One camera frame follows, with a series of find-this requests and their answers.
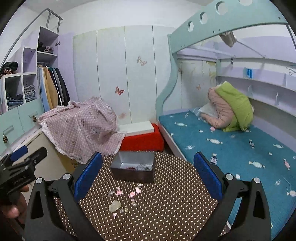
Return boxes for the lilac shelf unit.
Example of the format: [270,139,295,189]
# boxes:
[1,27,59,153]

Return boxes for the teal bed mattress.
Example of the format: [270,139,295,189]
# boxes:
[159,111,295,238]

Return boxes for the blue box on shelf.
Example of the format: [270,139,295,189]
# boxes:
[246,68,253,79]

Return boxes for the grey metal handrail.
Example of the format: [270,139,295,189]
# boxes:
[1,6,63,66]

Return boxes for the pink butterfly sticker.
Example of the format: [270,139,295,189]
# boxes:
[115,86,124,96]

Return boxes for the pink checkered cloth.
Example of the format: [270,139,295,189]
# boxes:
[38,97,125,164]

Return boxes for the green pillow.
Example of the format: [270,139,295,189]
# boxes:
[215,81,253,132]

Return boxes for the hanging clothes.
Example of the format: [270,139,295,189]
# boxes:
[37,65,70,112]

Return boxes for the brown polka dot tablecloth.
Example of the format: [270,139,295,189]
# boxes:
[54,151,234,241]

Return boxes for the person's left hand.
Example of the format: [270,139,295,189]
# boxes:
[1,185,29,225]

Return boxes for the pink white charm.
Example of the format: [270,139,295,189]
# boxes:
[128,186,142,199]

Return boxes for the pink quilted jacket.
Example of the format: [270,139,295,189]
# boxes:
[201,87,234,129]

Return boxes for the dark metal tin box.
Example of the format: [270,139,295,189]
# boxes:
[110,151,156,184]

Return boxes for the white wardrobe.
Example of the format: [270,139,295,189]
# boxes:
[73,26,174,125]

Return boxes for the pink bear charm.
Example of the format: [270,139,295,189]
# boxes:
[115,186,125,197]

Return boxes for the pale green jade stone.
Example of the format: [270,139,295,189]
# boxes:
[108,200,121,213]

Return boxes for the cardboard box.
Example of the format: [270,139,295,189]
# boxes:
[57,152,80,173]

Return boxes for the white foam board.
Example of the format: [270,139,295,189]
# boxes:
[116,121,154,137]

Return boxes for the beige butterfly sticker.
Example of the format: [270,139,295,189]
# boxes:
[137,56,147,66]

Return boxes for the small pearl earring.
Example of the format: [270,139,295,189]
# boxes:
[107,190,115,197]

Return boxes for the teal bunk bed frame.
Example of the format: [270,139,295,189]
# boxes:
[156,1,295,117]

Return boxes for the red ottoman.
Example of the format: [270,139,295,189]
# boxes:
[119,123,165,152]

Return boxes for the silver chain necklace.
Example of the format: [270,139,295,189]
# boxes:
[138,163,155,172]

